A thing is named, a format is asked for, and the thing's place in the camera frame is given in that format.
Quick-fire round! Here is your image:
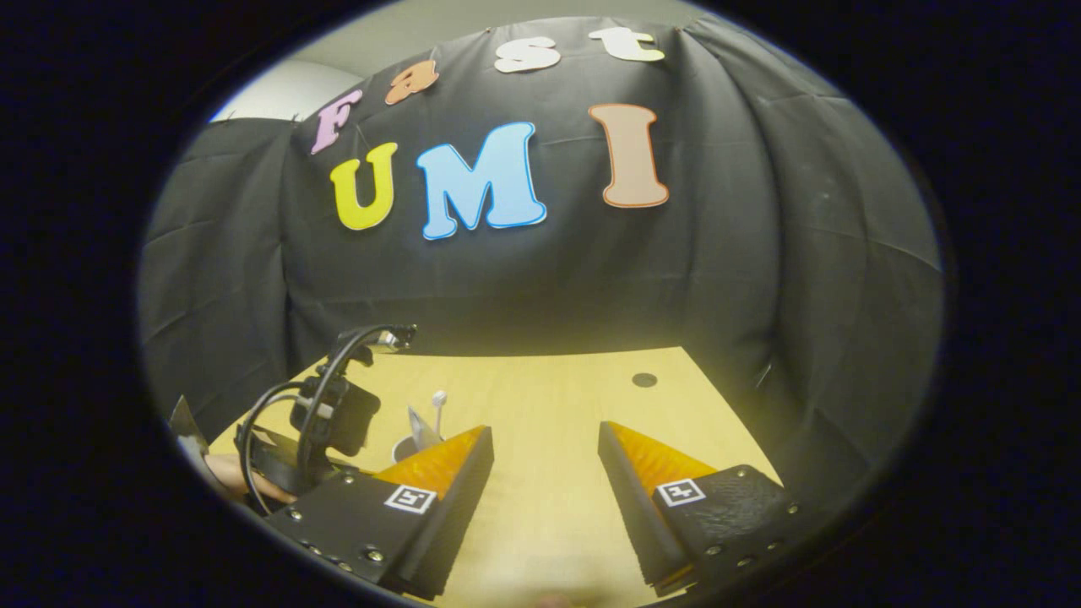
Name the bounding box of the black backdrop cloth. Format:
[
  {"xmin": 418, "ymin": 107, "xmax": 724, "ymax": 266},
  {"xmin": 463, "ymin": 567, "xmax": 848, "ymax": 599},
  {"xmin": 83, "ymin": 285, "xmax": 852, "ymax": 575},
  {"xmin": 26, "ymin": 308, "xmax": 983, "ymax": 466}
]
[{"xmin": 139, "ymin": 17, "xmax": 945, "ymax": 508}]

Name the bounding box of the wooden desktop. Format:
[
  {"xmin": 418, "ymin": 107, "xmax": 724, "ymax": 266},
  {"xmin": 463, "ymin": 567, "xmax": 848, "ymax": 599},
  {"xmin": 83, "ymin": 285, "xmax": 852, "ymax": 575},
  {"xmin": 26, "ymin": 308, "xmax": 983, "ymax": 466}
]
[{"xmin": 207, "ymin": 346, "xmax": 782, "ymax": 608}]

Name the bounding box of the white toothpaste tube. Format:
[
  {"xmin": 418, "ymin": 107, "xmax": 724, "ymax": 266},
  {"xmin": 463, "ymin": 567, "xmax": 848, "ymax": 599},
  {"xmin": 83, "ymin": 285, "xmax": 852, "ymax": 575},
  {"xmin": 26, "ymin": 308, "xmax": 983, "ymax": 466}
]
[{"xmin": 407, "ymin": 406, "xmax": 445, "ymax": 453}]

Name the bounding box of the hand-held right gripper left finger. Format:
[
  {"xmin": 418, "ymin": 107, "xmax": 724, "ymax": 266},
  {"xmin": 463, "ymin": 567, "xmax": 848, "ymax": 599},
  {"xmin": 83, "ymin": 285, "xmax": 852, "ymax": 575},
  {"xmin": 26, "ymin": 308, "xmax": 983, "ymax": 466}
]
[{"xmin": 263, "ymin": 425, "xmax": 495, "ymax": 600}]

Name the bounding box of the black cable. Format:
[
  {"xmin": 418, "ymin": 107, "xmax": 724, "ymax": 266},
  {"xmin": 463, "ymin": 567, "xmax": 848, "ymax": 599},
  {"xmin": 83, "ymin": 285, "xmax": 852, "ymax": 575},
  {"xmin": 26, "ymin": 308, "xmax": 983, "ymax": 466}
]
[
  {"xmin": 235, "ymin": 382, "xmax": 309, "ymax": 516},
  {"xmin": 296, "ymin": 325, "xmax": 398, "ymax": 474}
]

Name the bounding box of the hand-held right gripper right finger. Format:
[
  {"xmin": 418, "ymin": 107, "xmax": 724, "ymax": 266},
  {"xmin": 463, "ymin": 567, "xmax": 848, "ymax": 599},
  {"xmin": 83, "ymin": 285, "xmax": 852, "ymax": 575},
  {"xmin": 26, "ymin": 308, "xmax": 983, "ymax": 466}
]
[{"xmin": 598, "ymin": 421, "xmax": 803, "ymax": 592}]

